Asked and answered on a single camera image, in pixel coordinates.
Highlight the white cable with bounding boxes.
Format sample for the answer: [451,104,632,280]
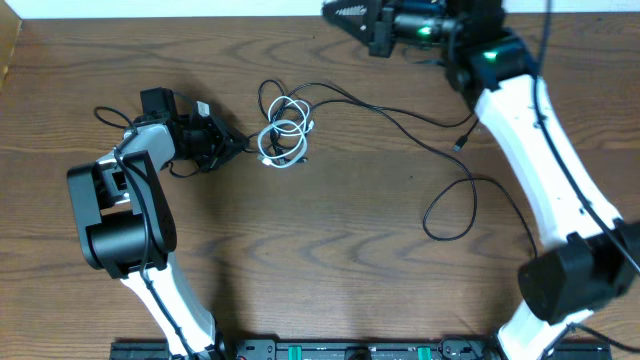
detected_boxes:
[256,95,315,169]

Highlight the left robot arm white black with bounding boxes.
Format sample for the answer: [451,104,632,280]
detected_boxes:
[67,87,249,359]

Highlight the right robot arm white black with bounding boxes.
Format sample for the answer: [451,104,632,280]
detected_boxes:
[322,0,639,359]

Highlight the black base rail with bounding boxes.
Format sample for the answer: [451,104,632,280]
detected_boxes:
[108,338,613,360]

